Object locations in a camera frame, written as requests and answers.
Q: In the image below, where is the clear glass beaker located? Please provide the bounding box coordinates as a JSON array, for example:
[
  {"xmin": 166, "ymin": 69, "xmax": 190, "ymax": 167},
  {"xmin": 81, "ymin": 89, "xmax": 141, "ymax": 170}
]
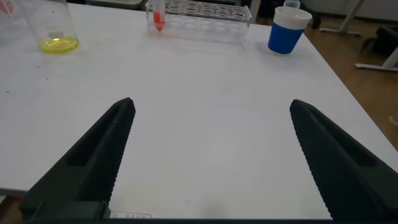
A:
[{"xmin": 17, "ymin": 0, "xmax": 80, "ymax": 54}]

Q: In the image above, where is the orange-red pigment test tube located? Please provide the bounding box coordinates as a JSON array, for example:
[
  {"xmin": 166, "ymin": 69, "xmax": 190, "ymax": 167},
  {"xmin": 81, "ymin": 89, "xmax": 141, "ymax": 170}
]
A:
[{"xmin": 151, "ymin": 0, "xmax": 167, "ymax": 33}]

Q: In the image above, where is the red pigment test tube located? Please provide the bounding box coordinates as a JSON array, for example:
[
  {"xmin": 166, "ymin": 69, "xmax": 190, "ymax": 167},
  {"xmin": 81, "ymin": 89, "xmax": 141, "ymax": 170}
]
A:
[{"xmin": 0, "ymin": 0, "xmax": 15, "ymax": 17}]

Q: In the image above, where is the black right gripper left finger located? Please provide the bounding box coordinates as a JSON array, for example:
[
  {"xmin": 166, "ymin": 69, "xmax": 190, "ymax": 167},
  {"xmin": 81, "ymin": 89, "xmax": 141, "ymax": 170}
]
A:
[{"xmin": 19, "ymin": 97, "xmax": 136, "ymax": 220}]

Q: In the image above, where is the blue and white paper cup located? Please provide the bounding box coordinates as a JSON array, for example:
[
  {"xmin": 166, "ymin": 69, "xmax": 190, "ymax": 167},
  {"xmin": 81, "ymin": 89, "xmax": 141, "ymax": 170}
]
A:
[{"xmin": 267, "ymin": 6, "xmax": 313, "ymax": 56}]

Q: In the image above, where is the clear acrylic test tube rack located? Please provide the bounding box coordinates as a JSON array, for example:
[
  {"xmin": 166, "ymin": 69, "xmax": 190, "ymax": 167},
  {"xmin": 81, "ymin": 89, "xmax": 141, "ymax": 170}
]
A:
[{"xmin": 145, "ymin": 0, "xmax": 252, "ymax": 50}]

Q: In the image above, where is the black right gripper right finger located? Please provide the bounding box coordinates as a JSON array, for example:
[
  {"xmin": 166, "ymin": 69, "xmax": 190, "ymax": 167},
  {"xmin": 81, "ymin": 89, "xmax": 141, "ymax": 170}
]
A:
[{"xmin": 289, "ymin": 99, "xmax": 398, "ymax": 222}]

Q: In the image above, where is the long white desk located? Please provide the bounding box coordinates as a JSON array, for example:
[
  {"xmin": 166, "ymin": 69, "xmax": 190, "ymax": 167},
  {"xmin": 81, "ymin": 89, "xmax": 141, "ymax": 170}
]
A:
[{"xmin": 319, "ymin": 0, "xmax": 398, "ymax": 73}]

